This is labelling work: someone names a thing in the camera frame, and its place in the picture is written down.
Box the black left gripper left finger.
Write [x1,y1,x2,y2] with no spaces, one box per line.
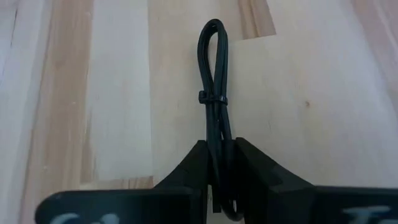
[34,139,210,224]

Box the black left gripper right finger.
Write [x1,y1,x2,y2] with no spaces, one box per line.
[234,137,398,224]

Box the black USB cable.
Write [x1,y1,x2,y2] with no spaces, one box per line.
[197,18,247,223]

